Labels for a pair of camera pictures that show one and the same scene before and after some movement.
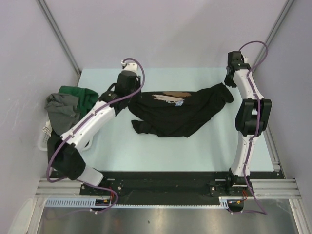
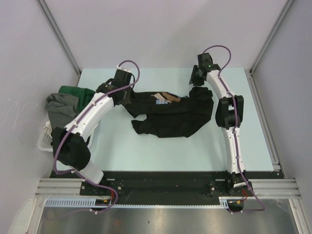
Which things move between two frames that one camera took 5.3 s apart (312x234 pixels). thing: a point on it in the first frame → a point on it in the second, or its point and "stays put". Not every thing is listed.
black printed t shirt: (175, 114) stays put
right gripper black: (229, 83) → (193, 80)
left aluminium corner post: (60, 35) stays put
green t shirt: (87, 98) stays put
